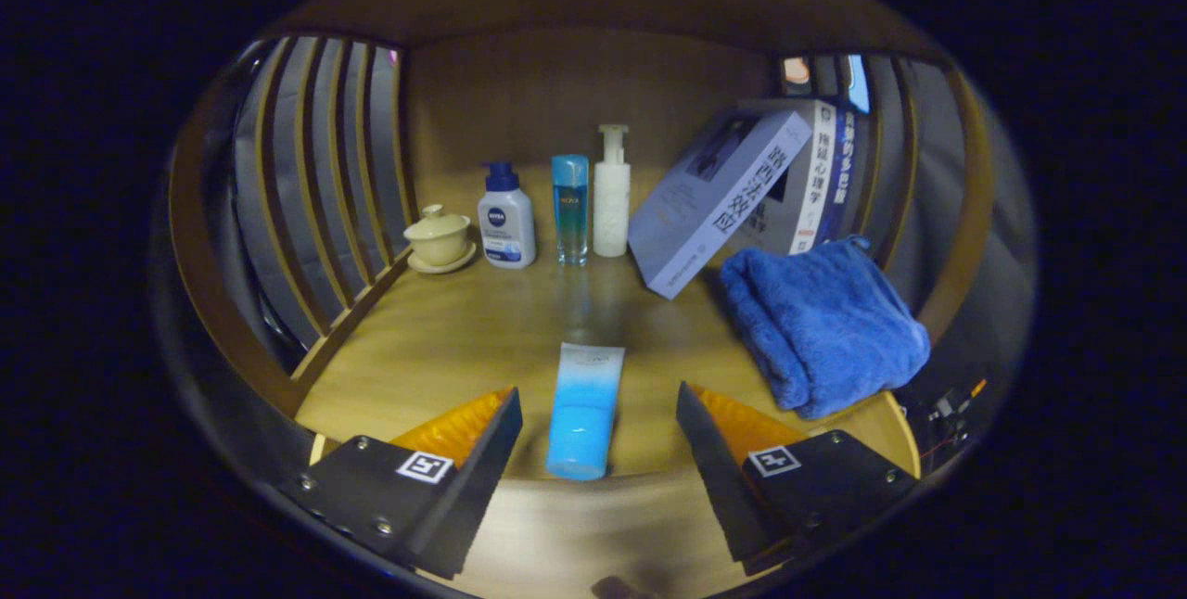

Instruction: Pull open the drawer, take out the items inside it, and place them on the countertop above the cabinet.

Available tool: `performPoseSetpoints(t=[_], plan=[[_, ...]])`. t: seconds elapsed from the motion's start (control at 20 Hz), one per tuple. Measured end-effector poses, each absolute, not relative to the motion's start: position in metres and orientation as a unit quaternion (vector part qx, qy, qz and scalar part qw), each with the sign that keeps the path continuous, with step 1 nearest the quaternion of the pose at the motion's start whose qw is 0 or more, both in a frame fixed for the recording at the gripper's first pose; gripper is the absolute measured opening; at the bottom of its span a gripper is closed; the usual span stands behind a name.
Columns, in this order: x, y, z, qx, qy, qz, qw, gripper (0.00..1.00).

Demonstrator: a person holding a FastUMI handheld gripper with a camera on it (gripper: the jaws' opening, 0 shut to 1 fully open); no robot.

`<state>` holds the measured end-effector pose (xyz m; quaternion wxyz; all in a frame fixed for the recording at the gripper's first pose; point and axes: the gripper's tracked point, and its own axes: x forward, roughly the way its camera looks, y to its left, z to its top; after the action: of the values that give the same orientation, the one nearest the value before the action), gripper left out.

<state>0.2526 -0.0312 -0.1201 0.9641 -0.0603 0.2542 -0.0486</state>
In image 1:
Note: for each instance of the wooden countertop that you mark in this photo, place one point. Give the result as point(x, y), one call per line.
point(464, 339)

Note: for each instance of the white spine book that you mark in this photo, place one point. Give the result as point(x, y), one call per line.
point(807, 182)

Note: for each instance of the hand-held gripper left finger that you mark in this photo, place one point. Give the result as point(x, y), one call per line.
point(473, 486)

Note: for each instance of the white lotion bottle blue cap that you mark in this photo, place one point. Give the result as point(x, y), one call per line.
point(506, 226)

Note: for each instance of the lavender book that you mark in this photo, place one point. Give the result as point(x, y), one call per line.
point(705, 200)

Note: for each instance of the blue folded towel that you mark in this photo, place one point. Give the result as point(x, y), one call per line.
point(825, 321)

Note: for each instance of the wooden cabinet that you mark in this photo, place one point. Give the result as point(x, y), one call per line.
point(575, 89)

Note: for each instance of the blue and white tube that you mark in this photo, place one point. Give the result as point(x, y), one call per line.
point(584, 404)

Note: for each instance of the white pump bottle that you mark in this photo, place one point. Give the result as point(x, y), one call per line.
point(611, 200)

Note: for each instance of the orange and black clamp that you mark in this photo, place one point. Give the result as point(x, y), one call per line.
point(955, 404)

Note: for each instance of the clear blue bottle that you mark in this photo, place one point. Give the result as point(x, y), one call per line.
point(570, 205)

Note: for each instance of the cream lidded teacup with saucer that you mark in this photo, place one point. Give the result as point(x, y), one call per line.
point(439, 235)

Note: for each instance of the blue spine book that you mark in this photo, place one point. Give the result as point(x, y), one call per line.
point(842, 163)

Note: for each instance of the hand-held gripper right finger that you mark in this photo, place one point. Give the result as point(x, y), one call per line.
point(719, 477)

